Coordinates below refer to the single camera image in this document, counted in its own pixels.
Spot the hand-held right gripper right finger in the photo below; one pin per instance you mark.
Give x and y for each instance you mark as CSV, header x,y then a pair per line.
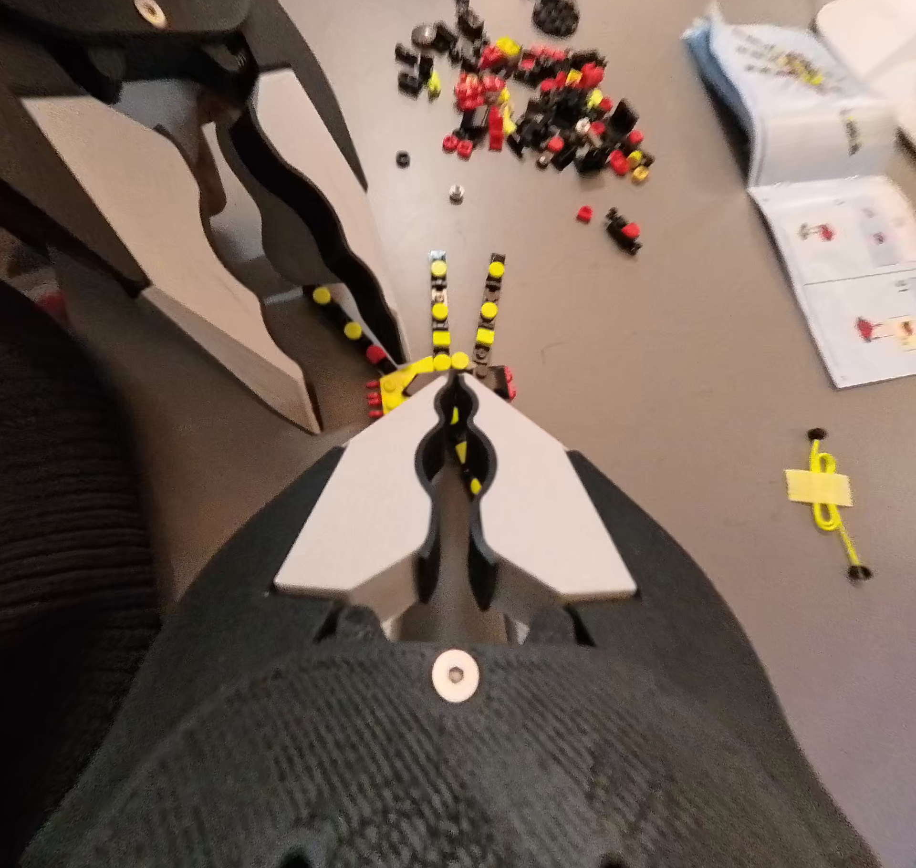
x,y
551,517

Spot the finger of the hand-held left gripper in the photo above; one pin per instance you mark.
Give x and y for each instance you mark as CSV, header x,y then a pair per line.
x,y
308,167
143,195

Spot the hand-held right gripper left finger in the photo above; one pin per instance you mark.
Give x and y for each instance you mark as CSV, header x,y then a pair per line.
x,y
365,510

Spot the black yellow lego spider model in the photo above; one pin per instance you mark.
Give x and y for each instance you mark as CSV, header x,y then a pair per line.
x,y
401,385

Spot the small grey round lego piece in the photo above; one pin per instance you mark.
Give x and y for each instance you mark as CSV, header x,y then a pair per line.
x,y
457,193

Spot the pile of loose lego pieces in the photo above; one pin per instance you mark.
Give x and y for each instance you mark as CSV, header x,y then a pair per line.
x,y
529,102

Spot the black red lego subassembly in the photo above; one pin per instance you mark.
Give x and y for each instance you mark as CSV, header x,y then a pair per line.
x,y
624,233

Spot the lego instruction booklet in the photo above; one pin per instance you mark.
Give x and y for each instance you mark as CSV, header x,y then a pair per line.
x,y
808,124

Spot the person's dark knit clothing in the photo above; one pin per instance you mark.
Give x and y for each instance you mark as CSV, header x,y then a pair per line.
x,y
57,524

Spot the white box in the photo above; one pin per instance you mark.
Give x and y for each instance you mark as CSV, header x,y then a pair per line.
x,y
877,31

